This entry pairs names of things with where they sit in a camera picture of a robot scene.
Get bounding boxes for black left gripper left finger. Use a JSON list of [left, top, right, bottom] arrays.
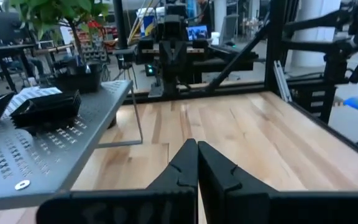
[[35, 139, 198, 224]]

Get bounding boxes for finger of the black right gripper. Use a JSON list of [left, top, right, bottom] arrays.
[[172, 40, 188, 75], [159, 40, 173, 75]]

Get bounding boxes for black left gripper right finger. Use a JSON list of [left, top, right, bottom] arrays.
[[198, 141, 358, 224]]

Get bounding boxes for dark open laptop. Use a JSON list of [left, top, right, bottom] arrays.
[[186, 24, 209, 42]]

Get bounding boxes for blue yellow box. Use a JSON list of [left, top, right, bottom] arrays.
[[135, 7, 155, 38]]

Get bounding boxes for gray drawer parts cabinet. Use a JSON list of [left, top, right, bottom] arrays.
[[81, 33, 109, 64]]

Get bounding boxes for green leafy plant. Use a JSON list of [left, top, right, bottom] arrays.
[[3, 0, 110, 68]]

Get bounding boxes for silver aluminium profile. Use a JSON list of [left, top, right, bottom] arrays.
[[273, 60, 293, 103]]

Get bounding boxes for black office desk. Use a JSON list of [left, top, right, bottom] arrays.
[[0, 43, 74, 93]]

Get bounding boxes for black box white labels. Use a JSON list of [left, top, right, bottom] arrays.
[[290, 88, 337, 124]]

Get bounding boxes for gray perforated metal shelf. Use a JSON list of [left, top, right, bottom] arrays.
[[0, 80, 144, 212]]

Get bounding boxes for black computer monitor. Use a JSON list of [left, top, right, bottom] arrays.
[[0, 11, 30, 46]]

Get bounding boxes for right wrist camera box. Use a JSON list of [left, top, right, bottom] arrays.
[[162, 14, 183, 41]]

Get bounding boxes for black floor cable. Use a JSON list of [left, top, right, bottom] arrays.
[[103, 60, 138, 91]]

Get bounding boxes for black aluminium table frame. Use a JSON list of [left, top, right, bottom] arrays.
[[112, 0, 358, 167]]

